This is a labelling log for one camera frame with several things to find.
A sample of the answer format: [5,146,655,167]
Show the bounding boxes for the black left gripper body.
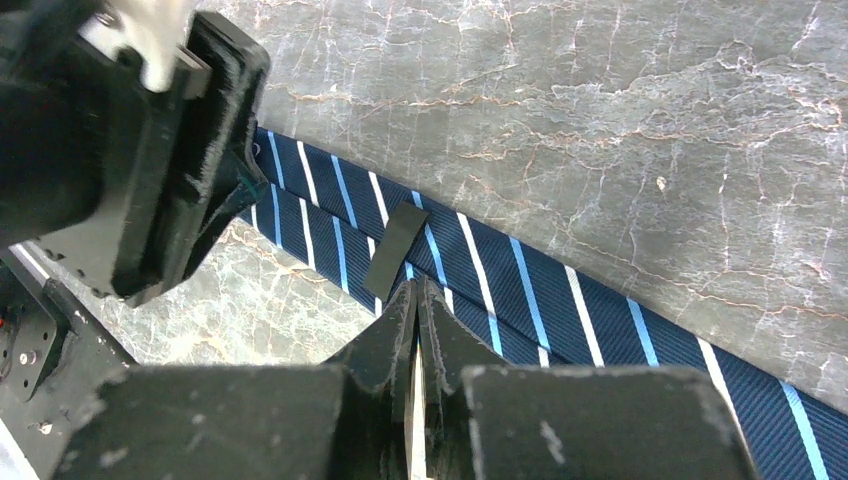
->
[1,1,270,306]

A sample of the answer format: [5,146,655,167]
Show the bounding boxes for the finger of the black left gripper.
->
[179,125,268,281]

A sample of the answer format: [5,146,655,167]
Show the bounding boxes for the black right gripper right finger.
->
[417,277,507,479]

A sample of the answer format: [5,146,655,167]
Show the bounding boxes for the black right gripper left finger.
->
[326,280,418,479]

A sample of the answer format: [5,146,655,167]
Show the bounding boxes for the navy striped tie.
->
[243,128,847,479]

